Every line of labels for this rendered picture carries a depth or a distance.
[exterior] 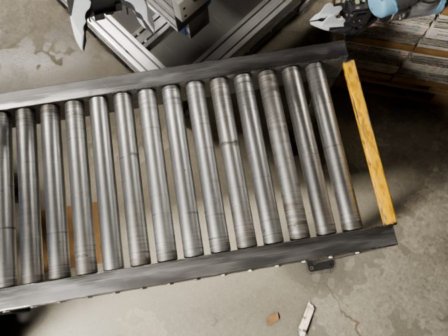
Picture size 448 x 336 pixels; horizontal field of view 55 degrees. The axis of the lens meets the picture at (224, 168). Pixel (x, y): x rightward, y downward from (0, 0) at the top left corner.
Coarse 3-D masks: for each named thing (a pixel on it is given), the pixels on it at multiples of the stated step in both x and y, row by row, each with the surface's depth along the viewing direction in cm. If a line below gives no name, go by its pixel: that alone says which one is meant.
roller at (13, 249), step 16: (0, 112) 113; (0, 128) 112; (0, 144) 110; (0, 160) 109; (0, 176) 108; (0, 192) 107; (0, 208) 106; (0, 224) 105; (0, 240) 104; (0, 256) 103; (16, 256) 106; (0, 272) 102; (16, 272) 104; (0, 288) 102
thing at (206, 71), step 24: (312, 48) 115; (336, 48) 115; (144, 72) 115; (168, 72) 114; (192, 72) 114; (216, 72) 114; (240, 72) 114; (336, 72) 123; (0, 96) 114; (24, 96) 114; (48, 96) 113; (72, 96) 113; (96, 96) 114
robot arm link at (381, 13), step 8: (368, 0) 110; (376, 0) 107; (384, 0) 105; (392, 0) 105; (400, 0) 106; (408, 0) 107; (416, 0) 108; (376, 8) 109; (384, 8) 106; (392, 8) 106; (400, 8) 108; (376, 16) 110; (384, 16) 108
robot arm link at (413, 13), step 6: (444, 0) 117; (414, 6) 117; (420, 6) 116; (426, 6) 116; (432, 6) 116; (438, 6) 117; (444, 6) 118; (408, 12) 117; (414, 12) 118; (420, 12) 118; (426, 12) 118; (432, 12) 119; (438, 12) 119; (408, 18) 120
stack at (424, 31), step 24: (336, 0) 187; (384, 24) 149; (408, 24) 146; (432, 24) 146; (360, 48) 166; (384, 48) 164; (432, 48) 157; (384, 72) 179; (408, 72) 175; (432, 72) 172; (408, 96) 195; (432, 96) 191
